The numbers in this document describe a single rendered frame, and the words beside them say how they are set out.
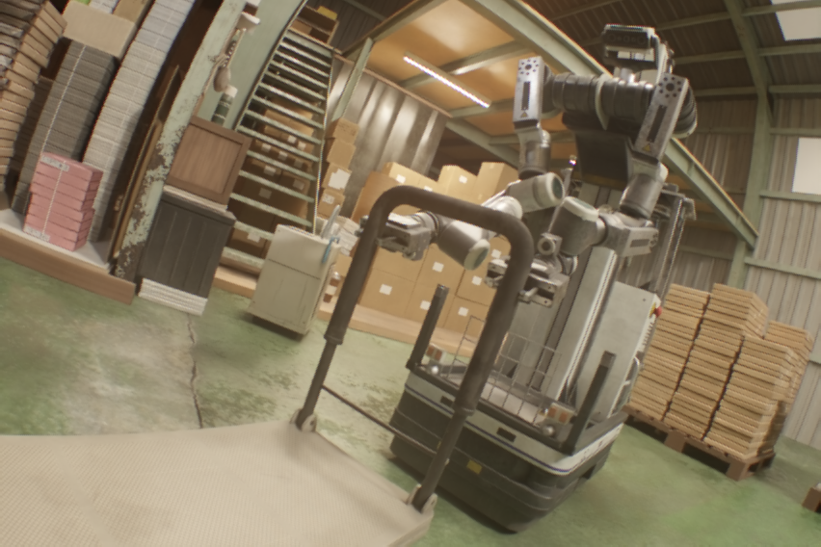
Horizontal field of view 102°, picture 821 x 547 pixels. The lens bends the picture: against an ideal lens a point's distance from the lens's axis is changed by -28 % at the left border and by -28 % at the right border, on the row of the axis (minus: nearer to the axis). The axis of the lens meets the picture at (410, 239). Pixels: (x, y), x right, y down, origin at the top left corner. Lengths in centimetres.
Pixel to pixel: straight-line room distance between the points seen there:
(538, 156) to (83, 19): 234
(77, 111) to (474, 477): 242
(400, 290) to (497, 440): 291
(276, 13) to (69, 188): 175
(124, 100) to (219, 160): 71
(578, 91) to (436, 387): 99
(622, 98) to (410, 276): 302
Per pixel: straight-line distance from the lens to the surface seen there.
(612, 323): 171
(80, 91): 264
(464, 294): 441
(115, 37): 267
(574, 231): 95
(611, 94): 142
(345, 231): 387
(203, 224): 217
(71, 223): 225
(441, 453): 84
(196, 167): 217
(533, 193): 130
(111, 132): 257
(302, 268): 233
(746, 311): 333
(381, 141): 625
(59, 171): 226
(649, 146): 126
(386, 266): 394
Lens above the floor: 64
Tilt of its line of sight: 1 degrees up
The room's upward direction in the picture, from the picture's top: 21 degrees clockwise
